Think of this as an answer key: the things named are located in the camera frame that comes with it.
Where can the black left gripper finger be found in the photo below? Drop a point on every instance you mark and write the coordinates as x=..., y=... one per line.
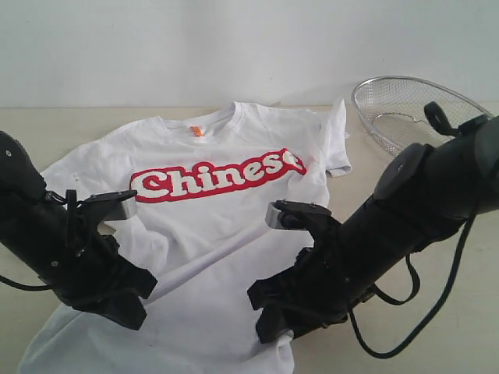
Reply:
x=125, y=309

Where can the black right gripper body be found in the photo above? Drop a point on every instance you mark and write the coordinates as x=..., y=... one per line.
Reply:
x=314, y=292

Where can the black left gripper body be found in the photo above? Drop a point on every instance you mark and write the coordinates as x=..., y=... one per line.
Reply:
x=90, y=269

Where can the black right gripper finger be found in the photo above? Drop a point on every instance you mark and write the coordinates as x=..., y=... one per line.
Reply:
x=272, y=324

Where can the white t-shirt red logo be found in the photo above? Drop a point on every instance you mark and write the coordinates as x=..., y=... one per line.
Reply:
x=203, y=186

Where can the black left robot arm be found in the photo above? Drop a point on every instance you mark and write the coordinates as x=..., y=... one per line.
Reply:
x=30, y=213

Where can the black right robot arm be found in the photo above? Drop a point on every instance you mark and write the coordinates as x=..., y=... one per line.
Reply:
x=426, y=195

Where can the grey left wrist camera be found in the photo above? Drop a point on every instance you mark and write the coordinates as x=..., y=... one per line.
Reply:
x=109, y=206

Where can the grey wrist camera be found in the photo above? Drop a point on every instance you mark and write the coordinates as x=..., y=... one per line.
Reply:
x=109, y=206
x=290, y=215

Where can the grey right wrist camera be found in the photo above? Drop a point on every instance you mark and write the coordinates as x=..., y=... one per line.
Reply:
x=290, y=215

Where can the metal wire mesh basket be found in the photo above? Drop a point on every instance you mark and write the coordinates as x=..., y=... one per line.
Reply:
x=391, y=109

